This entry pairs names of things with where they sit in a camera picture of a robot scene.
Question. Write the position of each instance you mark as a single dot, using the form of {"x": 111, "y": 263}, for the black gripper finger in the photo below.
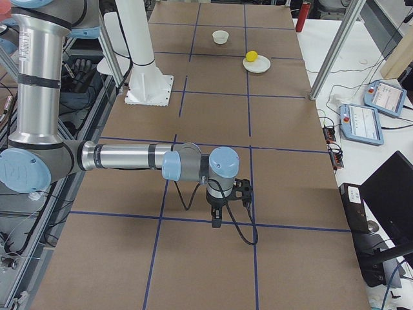
{"x": 219, "y": 217}
{"x": 214, "y": 214}

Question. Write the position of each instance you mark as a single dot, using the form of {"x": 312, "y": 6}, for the yellow lemon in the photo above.
{"x": 251, "y": 56}

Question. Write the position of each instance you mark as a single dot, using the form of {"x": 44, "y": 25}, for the white plate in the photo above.
{"x": 260, "y": 65}

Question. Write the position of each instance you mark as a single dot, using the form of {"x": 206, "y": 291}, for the white bowl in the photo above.
{"x": 220, "y": 37}

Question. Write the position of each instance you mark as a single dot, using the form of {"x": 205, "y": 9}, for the lower orange circuit board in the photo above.
{"x": 336, "y": 158}

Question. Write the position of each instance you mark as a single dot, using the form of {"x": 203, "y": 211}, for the orange circuit board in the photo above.
{"x": 336, "y": 158}
{"x": 329, "y": 134}

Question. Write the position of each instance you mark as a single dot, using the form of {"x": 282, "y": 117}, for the upper orange circuit board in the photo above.
{"x": 329, "y": 134}

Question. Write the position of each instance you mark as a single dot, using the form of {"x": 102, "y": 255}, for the black computer box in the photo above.
{"x": 358, "y": 210}

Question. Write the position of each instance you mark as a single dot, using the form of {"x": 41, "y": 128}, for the near blue teach pendant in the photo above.
{"x": 361, "y": 123}

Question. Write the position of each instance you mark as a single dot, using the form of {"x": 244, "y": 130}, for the blue teach pendant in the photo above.
{"x": 361, "y": 123}
{"x": 386, "y": 98}

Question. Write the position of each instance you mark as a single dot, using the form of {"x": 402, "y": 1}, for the black monitor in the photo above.
{"x": 388, "y": 195}

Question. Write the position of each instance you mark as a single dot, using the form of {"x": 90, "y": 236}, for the far blue teach pendant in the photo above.
{"x": 386, "y": 98}

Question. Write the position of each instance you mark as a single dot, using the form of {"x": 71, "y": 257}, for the red cylinder bottle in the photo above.
{"x": 302, "y": 17}

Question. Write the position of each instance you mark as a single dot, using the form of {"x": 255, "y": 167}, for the wooden board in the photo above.
{"x": 399, "y": 59}

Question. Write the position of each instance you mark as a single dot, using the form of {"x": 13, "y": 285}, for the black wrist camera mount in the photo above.
{"x": 242, "y": 190}

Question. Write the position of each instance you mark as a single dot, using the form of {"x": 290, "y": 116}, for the white camera stand post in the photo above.
{"x": 147, "y": 85}

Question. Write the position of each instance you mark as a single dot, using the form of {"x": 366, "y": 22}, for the left aluminium frame rail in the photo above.
{"x": 32, "y": 228}

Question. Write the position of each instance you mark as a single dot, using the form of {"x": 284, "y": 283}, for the aluminium frame post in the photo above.
{"x": 342, "y": 33}

